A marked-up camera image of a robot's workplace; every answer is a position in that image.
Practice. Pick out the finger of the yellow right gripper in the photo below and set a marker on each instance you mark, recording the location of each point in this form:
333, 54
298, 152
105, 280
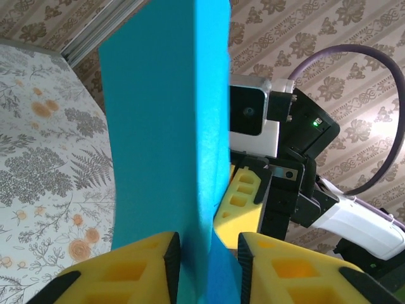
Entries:
240, 206

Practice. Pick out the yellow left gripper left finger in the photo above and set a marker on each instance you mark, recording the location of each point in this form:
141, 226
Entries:
110, 278

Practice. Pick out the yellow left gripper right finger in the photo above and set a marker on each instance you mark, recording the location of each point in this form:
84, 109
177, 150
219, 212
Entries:
300, 278

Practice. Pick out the blue paper sheet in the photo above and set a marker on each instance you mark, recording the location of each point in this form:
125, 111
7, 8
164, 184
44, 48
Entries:
158, 126

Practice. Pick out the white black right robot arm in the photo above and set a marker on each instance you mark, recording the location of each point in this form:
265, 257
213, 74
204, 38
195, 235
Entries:
364, 228

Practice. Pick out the floral tablecloth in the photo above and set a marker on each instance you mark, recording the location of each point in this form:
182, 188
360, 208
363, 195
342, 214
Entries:
47, 158

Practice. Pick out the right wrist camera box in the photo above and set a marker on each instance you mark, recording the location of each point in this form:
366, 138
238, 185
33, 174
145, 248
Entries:
250, 111

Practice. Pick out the aluminium frame post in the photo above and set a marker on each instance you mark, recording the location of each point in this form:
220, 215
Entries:
91, 35

